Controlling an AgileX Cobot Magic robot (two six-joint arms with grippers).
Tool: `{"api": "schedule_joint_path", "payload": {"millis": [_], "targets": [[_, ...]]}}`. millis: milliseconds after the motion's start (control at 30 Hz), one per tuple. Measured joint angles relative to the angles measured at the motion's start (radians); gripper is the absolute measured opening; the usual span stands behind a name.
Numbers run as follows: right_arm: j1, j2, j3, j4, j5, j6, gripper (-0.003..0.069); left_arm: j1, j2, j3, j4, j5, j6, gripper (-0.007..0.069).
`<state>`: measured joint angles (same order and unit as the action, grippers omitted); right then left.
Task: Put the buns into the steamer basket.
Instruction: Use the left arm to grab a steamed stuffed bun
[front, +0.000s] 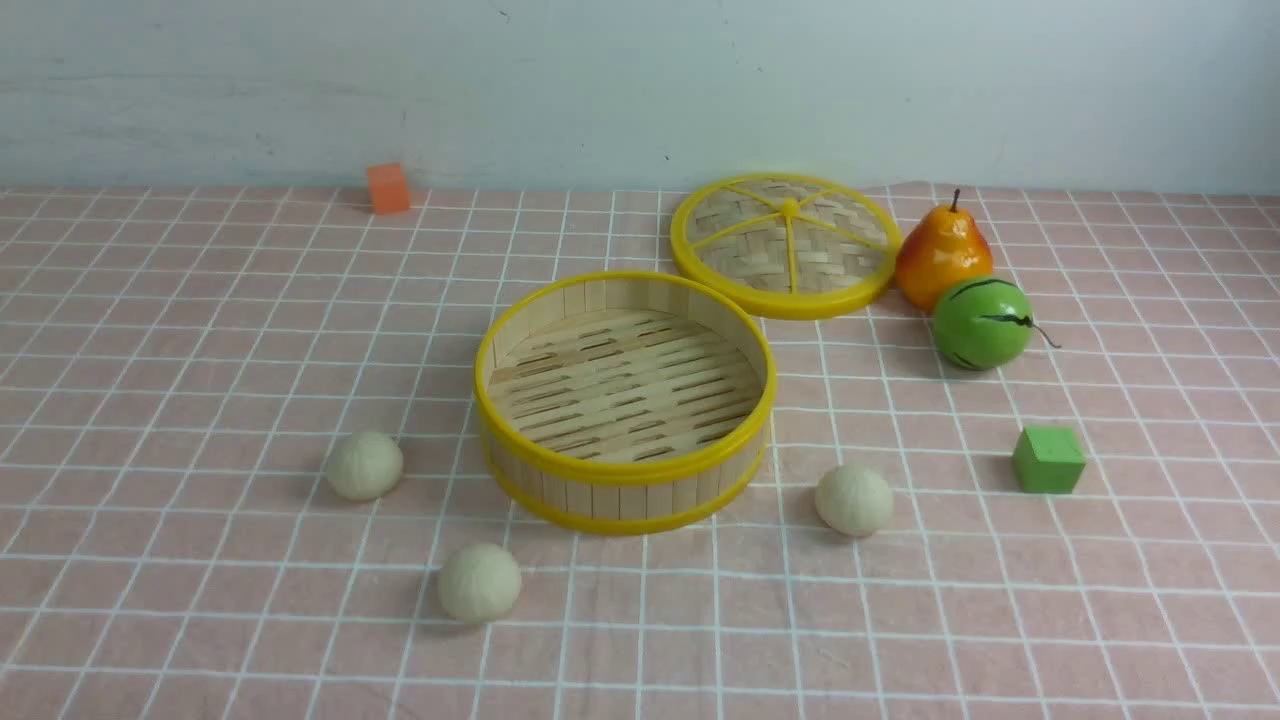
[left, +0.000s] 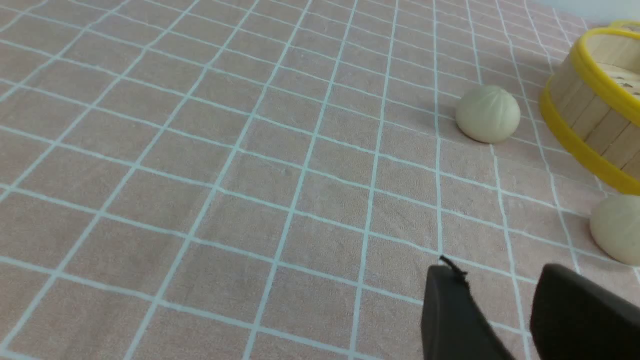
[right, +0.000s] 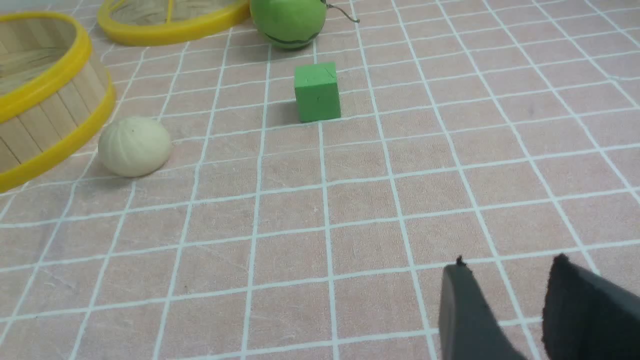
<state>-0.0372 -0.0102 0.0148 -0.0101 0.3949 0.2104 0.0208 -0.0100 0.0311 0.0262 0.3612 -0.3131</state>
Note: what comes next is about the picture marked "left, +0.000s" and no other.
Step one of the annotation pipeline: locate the white bun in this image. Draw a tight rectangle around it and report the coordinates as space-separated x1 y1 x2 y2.
589 194 640 267
454 85 521 144

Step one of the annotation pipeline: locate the pink checkered tablecloth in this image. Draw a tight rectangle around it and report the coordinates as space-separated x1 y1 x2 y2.
0 0 639 360

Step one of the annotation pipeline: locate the bamboo steamer lid yellow rim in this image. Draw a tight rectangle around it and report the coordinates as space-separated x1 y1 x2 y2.
608 19 640 33

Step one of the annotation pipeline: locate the bamboo steamer tray yellow rim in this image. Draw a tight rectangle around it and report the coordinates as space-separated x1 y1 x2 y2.
539 26 640 195

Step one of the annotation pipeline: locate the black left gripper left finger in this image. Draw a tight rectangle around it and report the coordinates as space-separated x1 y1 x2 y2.
420 256 514 360

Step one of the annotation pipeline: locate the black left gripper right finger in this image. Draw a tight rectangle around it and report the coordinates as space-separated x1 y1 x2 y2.
530 263 640 360

